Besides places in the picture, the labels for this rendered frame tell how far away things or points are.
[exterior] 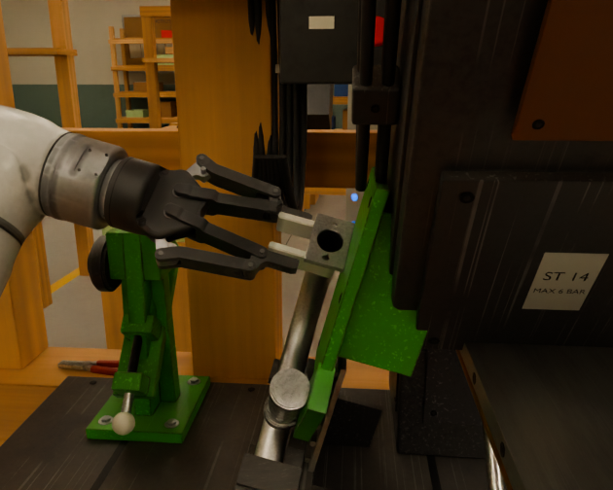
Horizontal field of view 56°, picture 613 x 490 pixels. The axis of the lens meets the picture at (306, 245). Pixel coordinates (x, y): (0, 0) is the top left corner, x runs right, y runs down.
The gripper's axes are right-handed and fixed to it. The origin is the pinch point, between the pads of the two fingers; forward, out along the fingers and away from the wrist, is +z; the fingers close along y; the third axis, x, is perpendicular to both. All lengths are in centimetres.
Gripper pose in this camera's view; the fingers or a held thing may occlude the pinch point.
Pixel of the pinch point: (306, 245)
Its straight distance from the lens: 58.6
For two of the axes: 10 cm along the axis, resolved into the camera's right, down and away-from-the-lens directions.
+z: 9.6, 2.8, -0.1
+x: -1.2, 4.5, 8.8
